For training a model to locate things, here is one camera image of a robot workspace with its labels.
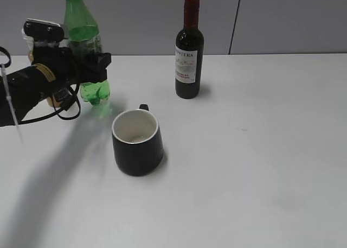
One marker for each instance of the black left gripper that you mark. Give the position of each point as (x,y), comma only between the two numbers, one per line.
(62,70)

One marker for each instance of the green sprite bottle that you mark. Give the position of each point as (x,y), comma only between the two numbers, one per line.
(84,39)

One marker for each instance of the black mug white interior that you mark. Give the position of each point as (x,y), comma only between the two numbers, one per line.
(137,141)

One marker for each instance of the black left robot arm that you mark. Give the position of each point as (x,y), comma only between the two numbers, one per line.
(25,94)

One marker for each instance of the orange juice bottle white cap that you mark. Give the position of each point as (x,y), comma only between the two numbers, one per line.
(58,97)

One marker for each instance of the dark red wine bottle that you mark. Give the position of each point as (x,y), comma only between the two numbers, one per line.
(189,53)

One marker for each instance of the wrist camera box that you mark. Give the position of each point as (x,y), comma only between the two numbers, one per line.
(41,30)

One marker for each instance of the white cable tie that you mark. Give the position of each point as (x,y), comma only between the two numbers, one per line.
(9,100)

